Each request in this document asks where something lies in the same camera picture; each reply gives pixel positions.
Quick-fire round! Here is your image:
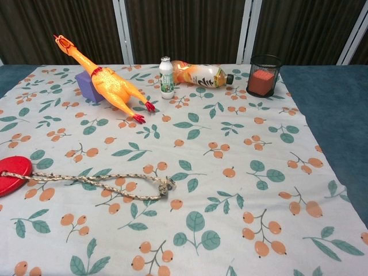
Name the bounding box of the red disc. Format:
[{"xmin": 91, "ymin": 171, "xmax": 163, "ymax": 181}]
[{"xmin": 0, "ymin": 156, "xmax": 35, "ymax": 198}]

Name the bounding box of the floral white tablecloth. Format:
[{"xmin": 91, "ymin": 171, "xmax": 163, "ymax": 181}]
[{"xmin": 0, "ymin": 63, "xmax": 368, "ymax": 276}]

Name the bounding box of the small white drink bottle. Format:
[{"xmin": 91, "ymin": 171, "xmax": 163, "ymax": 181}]
[{"xmin": 159, "ymin": 56, "xmax": 176, "ymax": 100}]

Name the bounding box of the orange juice bottle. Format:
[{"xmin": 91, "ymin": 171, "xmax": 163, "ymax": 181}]
[{"xmin": 170, "ymin": 59, "xmax": 235, "ymax": 90}]

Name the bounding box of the yellow rubber chicken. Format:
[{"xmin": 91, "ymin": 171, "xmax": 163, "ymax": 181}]
[{"xmin": 53, "ymin": 33, "xmax": 156, "ymax": 125}]

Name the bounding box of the orange cube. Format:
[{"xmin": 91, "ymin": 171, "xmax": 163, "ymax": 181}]
[{"xmin": 247, "ymin": 70, "xmax": 273, "ymax": 95}]

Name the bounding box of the black mesh pen holder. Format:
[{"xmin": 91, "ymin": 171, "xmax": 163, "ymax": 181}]
[{"xmin": 246, "ymin": 53, "xmax": 282, "ymax": 97}]

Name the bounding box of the purple foam block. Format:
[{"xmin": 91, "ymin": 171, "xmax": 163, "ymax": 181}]
[{"xmin": 75, "ymin": 71, "xmax": 106, "ymax": 104}]

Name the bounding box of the blue table cover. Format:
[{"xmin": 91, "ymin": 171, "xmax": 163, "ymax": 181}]
[{"xmin": 0, "ymin": 63, "xmax": 368, "ymax": 228}]

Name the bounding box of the dark partition panel white frame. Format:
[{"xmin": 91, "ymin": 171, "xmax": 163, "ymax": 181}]
[
  {"xmin": 119, "ymin": 0, "xmax": 254, "ymax": 64},
  {"xmin": 244, "ymin": 0, "xmax": 365, "ymax": 66},
  {"xmin": 336, "ymin": 0, "xmax": 368, "ymax": 66},
  {"xmin": 0, "ymin": 0, "xmax": 129, "ymax": 66}
]

